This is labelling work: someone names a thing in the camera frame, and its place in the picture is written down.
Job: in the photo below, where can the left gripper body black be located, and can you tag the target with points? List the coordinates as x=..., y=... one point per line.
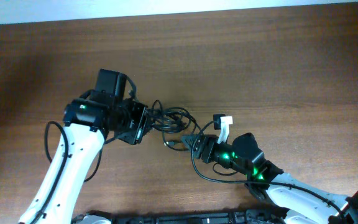
x=131, y=121

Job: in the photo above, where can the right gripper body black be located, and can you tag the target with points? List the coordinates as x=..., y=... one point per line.
x=222, y=152

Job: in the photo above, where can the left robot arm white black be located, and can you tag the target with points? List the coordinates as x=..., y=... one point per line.
x=99, y=116

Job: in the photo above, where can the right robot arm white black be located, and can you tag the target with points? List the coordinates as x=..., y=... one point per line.
x=271, y=184

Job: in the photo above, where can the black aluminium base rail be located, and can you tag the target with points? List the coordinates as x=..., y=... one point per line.
x=230, y=217

